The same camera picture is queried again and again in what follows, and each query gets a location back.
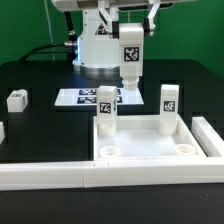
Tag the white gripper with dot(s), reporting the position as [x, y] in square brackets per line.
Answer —
[112, 25]

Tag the white square table top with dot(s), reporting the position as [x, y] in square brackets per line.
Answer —
[138, 137]

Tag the white marker plate with tags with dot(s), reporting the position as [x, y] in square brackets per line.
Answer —
[87, 97]

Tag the white U-shaped obstacle fence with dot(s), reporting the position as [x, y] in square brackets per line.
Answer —
[130, 172]

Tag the white block at left edge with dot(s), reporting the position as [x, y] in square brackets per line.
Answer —
[2, 133]

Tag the black cable thick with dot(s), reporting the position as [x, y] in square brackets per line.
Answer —
[69, 23]

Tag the black cable horizontal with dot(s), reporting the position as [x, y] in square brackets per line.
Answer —
[68, 48]

